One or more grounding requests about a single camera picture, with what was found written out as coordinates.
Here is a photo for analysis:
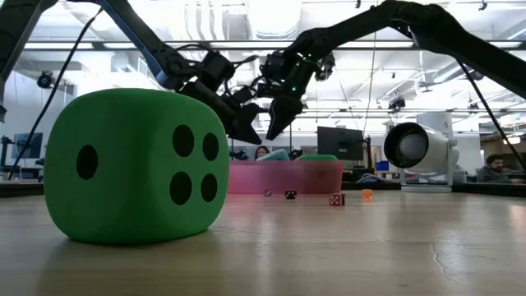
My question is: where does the translucent pink plastic tray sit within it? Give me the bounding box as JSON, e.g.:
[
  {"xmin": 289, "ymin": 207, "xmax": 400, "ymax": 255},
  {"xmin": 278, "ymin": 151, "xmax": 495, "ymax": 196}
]
[{"xmin": 228, "ymin": 159, "xmax": 344, "ymax": 196}]

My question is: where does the blue wall screen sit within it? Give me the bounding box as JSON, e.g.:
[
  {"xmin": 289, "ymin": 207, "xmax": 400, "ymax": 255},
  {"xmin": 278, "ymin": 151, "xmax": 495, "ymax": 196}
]
[{"xmin": 11, "ymin": 132, "xmax": 44, "ymax": 160}]

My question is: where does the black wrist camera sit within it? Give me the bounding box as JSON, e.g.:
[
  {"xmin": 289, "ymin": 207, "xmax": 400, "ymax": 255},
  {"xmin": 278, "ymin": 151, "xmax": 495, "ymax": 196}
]
[
  {"xmin": 256, "ymin": 81, "xmax": 284, "ymax": 99},
  {"xmin": 228, "ymin": 85, "xmax": 256, "ymax": 104}
]

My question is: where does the turquoise foam die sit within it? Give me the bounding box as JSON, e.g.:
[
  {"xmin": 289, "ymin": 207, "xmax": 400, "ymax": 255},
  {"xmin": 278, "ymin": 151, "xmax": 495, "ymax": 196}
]
[{"xmin": 256, "ymin": 148, "xmax": 291, "ymax": 162}]

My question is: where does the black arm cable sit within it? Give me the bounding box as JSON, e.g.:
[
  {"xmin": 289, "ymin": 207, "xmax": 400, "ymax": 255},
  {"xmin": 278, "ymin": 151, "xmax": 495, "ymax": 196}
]
[
  {"xmin": 7, "ymin": 6, "xmax": 104, "ymax": 170},
  {"xmin": 455, "ymin": 61, "xmax": 526, "ymax": 170}
]

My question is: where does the white camera on table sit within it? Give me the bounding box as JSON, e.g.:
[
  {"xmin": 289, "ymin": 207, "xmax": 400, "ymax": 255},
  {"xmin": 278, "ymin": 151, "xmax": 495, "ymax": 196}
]
[{"xmin": 383, "ymin": 122, "xmax": 460, "ymax": 194}]

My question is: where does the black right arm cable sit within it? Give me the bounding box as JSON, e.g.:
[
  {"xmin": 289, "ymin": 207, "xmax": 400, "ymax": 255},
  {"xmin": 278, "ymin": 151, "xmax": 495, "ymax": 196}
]
[{"xmin": 455, "ymin": 61, "xmax": 526, "ymax": 170}]

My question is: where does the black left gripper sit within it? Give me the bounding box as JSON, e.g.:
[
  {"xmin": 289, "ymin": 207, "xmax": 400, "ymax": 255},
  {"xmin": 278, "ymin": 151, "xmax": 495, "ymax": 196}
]
[{"xmin": 179, "ymin": 78, "xmax": 264, "ymax": 145}]

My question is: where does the black computer monitor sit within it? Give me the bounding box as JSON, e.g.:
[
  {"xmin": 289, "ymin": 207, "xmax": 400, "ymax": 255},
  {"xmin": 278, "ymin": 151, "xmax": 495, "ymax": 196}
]
[{"xmin": 316, "ymin": 126, "xmax": 365, "ymax": 162}]

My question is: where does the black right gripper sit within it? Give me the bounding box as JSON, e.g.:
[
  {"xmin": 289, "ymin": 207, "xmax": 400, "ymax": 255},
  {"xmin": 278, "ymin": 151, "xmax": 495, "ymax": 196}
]
[{"xmin": 265, "ymin": 57, "xmax": 317, "ymax": 141}]

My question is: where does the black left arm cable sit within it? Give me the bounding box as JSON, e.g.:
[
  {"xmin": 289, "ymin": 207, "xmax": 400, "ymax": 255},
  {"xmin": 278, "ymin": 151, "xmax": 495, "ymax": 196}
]
[{"xmin": 7, "ymin": 6, "xmax": 104, "ymax": 170}]

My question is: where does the green foam die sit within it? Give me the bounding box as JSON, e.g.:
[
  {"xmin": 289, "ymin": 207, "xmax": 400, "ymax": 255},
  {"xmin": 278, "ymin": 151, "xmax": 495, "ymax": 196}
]
[
  {"xmin": 44, "ymin": 88, "xmax": 231, "ymax": 247},
  {"xmin": 298, "ymin": 154, "xmax": 339, "ymax": 162}
]

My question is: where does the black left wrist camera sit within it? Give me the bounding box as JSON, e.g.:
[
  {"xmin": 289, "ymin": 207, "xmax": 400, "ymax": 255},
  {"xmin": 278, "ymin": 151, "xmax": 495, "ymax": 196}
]
[{"xmin": 228, "ymin": 85, "xmax": 256, "ymax": 104}]

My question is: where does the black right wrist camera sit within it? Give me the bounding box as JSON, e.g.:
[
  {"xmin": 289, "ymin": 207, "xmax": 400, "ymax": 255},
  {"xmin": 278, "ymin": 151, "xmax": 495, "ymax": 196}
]
[{"xmin": 256, "ymin": 81, "xmax": 284, "ymax": 99}]

